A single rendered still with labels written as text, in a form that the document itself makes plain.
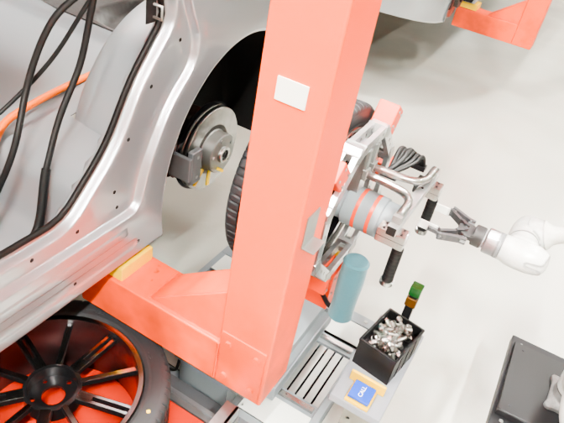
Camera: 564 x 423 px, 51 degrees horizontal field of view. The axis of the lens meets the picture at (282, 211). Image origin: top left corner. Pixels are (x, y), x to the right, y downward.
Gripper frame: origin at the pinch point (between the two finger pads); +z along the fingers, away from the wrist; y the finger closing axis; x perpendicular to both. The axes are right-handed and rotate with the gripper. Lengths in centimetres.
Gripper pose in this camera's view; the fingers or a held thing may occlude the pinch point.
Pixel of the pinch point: (427, 214)
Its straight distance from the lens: 210.7
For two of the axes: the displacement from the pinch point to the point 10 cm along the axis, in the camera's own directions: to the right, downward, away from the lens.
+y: 5.0, -4.5, 7.4
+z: -8.5, -4.1, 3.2
